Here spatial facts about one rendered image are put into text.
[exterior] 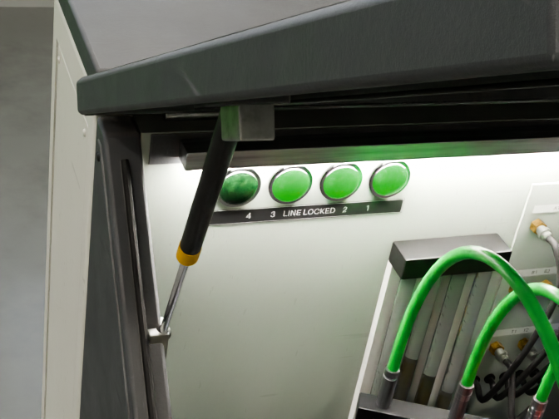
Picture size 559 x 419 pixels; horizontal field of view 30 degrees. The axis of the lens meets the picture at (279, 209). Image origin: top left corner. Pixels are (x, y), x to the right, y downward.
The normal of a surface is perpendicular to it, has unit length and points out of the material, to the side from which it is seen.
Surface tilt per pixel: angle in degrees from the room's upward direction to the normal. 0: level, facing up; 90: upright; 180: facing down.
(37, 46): 0
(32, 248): 0
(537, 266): 90
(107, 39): 0
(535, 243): 90
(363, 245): 90
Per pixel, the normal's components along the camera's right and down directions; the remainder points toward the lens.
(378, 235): 0.32, 0.56
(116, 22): 0.14, -0.83
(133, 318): 0.32, -0.23
